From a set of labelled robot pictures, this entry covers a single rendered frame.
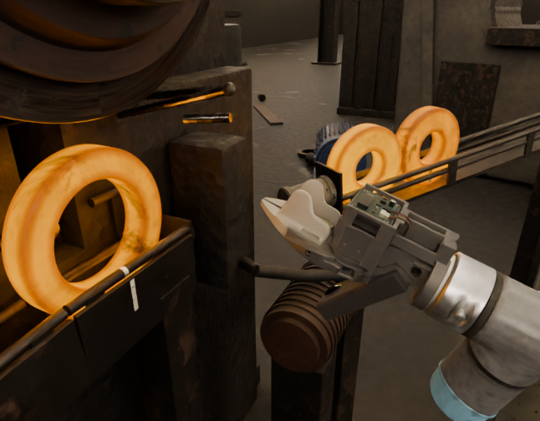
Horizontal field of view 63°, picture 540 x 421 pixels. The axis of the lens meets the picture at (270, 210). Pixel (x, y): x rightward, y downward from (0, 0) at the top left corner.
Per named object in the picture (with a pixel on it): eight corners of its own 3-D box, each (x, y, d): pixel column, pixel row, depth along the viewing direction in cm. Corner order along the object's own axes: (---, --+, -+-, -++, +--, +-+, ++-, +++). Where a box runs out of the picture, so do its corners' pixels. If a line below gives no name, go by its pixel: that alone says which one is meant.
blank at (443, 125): (391, 115, 83) (405, 119, 80) (450, 98, 89) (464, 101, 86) (389, 190, 90) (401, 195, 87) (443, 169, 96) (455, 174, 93)
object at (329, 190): (277, 214, 80) (275, 184, 77) (318, 200, 83) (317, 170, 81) (295, 226, 75) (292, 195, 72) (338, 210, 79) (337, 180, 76)
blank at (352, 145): (323, 134, 76) (334, 138, 74) (391, 114, 83) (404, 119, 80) (326, 212, 84) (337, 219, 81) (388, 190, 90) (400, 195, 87)
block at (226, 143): (175, 277, 74) (160, 139, 64) (201, 256, 81) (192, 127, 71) (229, 294, 70) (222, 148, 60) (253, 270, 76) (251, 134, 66)
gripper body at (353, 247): (361, 179, 50) (464, 228, 47) (334, 237, 54) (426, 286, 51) (341, 203, 44) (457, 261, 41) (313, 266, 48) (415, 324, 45)
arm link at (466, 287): (461, 306, 50) (454, 351, 44) (423, 286, 52) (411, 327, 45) (496, 256, 47) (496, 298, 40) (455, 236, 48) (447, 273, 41)
